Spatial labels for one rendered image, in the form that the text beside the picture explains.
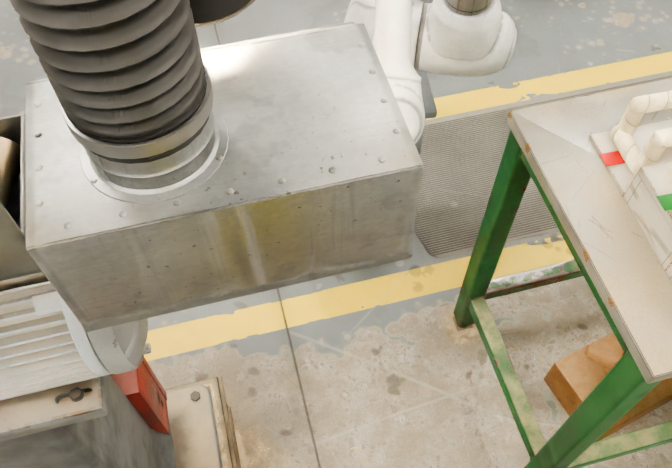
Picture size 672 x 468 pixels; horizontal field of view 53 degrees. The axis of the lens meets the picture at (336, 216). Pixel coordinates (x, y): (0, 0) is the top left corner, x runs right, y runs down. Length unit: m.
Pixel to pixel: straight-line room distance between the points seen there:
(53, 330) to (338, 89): 0.38
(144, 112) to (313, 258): 0.21
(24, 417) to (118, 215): 0.46
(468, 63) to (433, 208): 0.88
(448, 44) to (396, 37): 0.55
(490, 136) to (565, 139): 1.23
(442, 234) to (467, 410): 0.60
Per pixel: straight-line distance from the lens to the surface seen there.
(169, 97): 0.47
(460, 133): 2.61
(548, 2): 3.25
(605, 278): 1.24
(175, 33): 0.44
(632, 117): 1.36
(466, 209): 2.39
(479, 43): 1.56
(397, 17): 1.03
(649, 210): 1.28
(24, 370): 0.79
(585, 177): 1.35
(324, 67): 0.60
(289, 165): 0.53
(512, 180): 1.51
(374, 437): 2.02
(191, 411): 1.77
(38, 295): 0.73
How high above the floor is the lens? 1.94
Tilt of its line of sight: 56 degrees down
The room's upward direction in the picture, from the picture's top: 1 degrees counter-clockwise
